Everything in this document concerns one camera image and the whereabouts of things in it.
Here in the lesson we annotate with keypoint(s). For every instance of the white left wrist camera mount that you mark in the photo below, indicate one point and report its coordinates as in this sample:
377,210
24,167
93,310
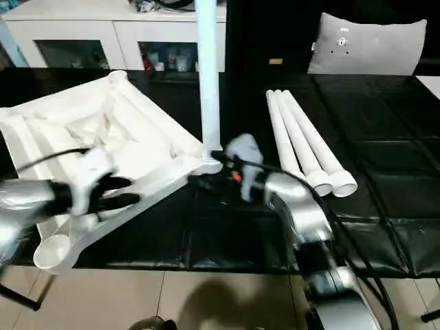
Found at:
93,165

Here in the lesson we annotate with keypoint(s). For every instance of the grey cushion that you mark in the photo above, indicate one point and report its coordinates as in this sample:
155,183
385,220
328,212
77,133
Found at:
371,51

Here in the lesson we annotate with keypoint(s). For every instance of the white flat panel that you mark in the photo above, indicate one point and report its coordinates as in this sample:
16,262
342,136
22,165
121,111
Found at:
429,84

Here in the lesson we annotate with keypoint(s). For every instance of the small white jar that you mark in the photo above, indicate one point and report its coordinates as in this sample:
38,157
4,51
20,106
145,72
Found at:
159,66

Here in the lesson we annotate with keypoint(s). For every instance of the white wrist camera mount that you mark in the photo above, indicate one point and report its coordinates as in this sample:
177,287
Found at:
93,165
245,148

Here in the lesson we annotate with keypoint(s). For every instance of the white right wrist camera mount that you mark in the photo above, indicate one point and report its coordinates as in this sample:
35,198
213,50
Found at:
245,148

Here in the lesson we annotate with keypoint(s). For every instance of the white plastic table leg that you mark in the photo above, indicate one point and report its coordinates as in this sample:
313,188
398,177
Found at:
313,137
209,86
280,137
297,137

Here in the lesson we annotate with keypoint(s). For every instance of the black mat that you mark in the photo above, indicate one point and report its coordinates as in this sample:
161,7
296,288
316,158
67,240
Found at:
395,154

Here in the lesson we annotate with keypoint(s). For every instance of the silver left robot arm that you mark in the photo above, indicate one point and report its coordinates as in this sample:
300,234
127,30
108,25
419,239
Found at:
24,199

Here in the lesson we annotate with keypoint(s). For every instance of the white plastic table top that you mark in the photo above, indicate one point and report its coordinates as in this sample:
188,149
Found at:
137,120

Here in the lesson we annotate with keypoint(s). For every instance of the grey bag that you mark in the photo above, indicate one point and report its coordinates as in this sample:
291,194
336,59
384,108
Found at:
175,2

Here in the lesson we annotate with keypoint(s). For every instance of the black metal frame bar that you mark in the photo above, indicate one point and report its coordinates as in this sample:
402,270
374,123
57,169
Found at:
20,292
431,315

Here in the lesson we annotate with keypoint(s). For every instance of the small tan tag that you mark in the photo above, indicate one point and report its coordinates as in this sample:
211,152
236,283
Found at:
275,61

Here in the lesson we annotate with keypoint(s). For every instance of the white cabinet with glass doors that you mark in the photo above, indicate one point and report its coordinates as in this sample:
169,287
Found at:
103,31

